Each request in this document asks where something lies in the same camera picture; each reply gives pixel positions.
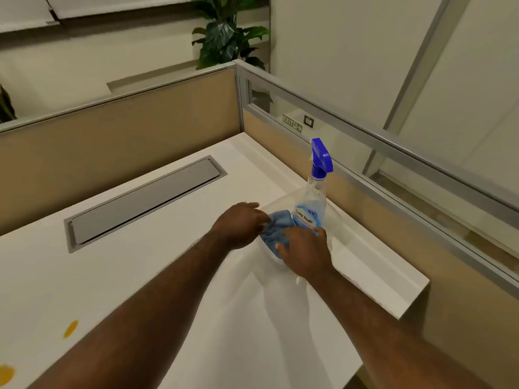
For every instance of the person's right hand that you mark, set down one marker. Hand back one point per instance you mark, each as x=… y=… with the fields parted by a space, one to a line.
x=306 y=251

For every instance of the person's left hand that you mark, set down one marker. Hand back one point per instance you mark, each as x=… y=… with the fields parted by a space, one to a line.
x=239 y=226

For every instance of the blue microfiber cloth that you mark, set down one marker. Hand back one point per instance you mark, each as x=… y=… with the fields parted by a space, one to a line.
x=277 y=230

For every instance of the spray bottle blue liquid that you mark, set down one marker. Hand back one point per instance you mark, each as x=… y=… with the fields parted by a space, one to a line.
x=312 y=206

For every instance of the person's right forearm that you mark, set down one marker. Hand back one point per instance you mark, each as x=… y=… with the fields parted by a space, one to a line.
x=385 y=340

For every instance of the person's left forearm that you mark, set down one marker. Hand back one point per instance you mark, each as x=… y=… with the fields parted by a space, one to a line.
x=142 y=320

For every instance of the clear plastic container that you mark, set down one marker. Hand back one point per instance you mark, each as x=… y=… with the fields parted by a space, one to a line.
x=335 y=234

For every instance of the green exit sign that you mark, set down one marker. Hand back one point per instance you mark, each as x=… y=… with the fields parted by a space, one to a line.
x=292 y=123

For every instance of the white table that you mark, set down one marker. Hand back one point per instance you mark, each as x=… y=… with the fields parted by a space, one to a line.
x=121 y=271

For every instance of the glass-topped beige partition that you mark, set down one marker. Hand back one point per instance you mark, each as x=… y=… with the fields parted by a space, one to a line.
x=446 y=303

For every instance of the beige partition panel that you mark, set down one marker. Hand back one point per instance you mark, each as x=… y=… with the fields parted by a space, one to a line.
x=121 y=129

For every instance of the broad-leaf green plant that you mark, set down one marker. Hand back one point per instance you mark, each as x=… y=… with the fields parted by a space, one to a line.
x=221 y=40

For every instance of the yellow liquid spill spots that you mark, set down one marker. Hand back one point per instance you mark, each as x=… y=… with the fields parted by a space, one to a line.
x=71 y=328

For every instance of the white window blind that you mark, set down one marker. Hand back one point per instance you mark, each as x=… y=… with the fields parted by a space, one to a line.
x=121 y=3
x=24 y=12

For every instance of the snake plant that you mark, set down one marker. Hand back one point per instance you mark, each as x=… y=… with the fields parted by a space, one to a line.
x=5 y=105

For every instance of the wall switch plate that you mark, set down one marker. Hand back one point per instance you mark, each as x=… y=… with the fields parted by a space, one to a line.
x=309 y=121

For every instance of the grey metal wall frame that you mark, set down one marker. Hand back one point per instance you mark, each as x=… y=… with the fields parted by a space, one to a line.
x=417 y=68

